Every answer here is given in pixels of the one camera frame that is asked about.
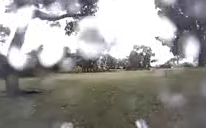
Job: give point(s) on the row of distant bushes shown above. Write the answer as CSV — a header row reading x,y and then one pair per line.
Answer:
x,y
97,64

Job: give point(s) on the green grass field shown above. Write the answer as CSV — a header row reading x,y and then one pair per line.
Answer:
x,y
101,100

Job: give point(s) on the distant tree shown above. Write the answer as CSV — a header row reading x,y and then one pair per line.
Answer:
x,y
140,57

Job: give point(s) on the robot's own part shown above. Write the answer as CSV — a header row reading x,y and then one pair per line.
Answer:
x,y
67,125
141,123

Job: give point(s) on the tree with pale trunk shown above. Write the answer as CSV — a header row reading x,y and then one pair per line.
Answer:
x,y
12,83

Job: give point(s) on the dark tree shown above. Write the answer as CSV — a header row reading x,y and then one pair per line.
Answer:
x,y
202,46

